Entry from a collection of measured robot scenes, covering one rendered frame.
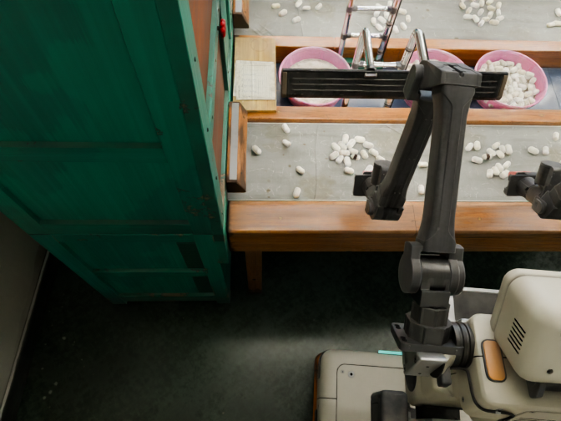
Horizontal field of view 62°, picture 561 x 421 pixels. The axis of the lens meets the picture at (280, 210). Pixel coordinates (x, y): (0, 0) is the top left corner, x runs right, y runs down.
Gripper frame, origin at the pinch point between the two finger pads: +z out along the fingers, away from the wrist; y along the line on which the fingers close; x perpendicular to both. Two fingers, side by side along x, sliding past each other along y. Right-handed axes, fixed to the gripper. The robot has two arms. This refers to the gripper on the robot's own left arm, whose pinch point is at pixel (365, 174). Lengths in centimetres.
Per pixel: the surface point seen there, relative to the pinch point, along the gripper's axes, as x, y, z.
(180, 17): -46, 43, -64
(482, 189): 7.9, -41.9, 8.6
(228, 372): 97, 44, 18
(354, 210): 12.1, 2.1, 0.2
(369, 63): -32.6, 2.9, -1.7
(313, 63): -25, 12, 50
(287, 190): 9.0, 22.9, 8.1
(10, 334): 74, 127, 15
